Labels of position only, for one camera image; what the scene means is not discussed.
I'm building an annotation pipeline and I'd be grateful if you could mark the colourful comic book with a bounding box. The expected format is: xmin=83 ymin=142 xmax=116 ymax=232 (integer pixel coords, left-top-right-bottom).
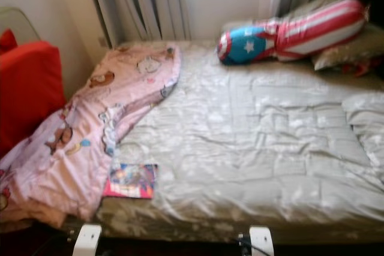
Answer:
xmin=102 ymin=162 xmax=158 ymax=200

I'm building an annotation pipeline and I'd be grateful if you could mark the large red pillow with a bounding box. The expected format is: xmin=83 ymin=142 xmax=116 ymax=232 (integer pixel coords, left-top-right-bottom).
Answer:
xmin=0 ymin=40 xmax=67 ymax=158

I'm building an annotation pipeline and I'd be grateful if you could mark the pink cartoon blanket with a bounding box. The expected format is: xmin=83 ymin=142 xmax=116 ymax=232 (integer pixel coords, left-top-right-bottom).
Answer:
xmin=0 ymin=45 xmax=182 ymax=233

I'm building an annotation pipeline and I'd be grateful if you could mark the grey floral bed sheet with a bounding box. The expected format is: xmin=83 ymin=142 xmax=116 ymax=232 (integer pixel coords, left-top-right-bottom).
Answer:
xmin=78 ymin=40 xmax=384 ymax=245

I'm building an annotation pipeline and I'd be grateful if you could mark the red white blue bolster pillow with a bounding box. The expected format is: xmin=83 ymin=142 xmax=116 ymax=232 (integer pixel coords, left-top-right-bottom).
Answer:
xmin=217 ymin=0 xmax=370 ymax=65

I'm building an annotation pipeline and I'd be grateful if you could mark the large grey floral pillow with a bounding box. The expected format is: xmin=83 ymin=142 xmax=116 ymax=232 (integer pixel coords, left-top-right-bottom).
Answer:
xmin=341 ymin=91 xmax=384 ymax=179

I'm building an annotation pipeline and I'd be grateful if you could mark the red fabric item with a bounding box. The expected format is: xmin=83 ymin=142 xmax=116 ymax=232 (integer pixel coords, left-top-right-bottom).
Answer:
xmin=351 ymin=58 xmax=384 ymax=78

